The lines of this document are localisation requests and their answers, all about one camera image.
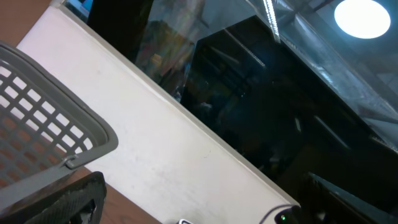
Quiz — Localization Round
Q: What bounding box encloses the white barcode scanner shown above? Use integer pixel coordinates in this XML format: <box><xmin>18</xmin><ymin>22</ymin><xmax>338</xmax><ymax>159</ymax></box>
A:
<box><xmin>176</xmin><ymin>219</ymin><xmax>193</xmax><ymax>224</ymax></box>

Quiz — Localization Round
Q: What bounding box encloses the grey plastic shopping basket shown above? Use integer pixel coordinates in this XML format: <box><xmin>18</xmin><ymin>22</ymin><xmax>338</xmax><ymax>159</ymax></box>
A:
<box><xmin>1</xmin><ymin>42</ymin><xmax>119</xmax><ymax>213</ymax></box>

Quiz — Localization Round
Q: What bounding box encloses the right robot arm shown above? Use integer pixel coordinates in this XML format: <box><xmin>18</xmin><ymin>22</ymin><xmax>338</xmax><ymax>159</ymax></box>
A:
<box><xmin>274</xmin><ymin>205</ymin><xmax>311</xmax><ymax>224</ymax></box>

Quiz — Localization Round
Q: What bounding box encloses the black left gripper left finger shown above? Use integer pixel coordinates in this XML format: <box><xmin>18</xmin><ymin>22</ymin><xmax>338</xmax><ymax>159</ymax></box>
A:
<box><xmin>1</xmin><ymin>171</ymin><xmax>107</xmax><ymax>224</ymax></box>

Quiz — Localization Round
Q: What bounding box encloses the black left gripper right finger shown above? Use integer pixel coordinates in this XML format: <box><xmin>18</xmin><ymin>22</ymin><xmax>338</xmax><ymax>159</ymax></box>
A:
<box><xmin>306</xmin><ymin>172</ymin><xmax>397</xmax><ymax>224</ymax></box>

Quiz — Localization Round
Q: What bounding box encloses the black right camera cable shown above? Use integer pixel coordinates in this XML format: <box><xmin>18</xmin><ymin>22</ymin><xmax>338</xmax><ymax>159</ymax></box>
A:
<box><xmin>258</xmin><ymin>203</ymin><xmax>295</xmax><ymax>224</ymax></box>

